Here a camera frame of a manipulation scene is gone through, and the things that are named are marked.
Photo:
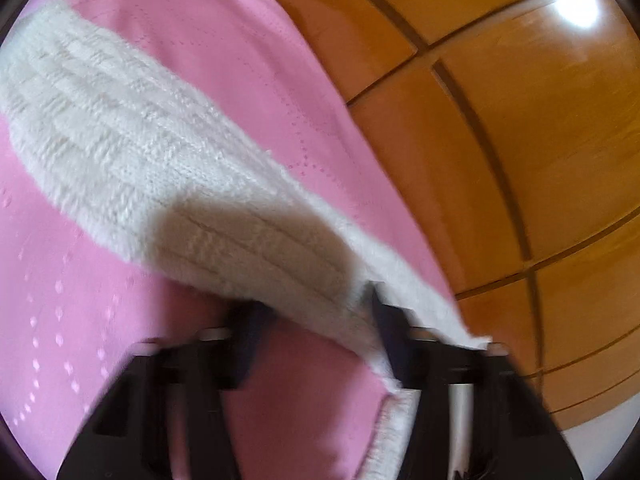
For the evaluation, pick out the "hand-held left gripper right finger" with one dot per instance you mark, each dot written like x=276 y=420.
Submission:
x=391 y=332

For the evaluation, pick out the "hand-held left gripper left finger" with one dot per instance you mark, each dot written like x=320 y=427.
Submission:
x=249 y=345

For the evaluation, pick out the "wooden panelled headboard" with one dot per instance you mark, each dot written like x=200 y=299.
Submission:
x=525 y=135

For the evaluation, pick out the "white knit sweater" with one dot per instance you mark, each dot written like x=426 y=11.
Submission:
x=125 y=150

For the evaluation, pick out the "pink bed sheet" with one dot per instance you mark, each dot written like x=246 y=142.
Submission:
x=210 y=40

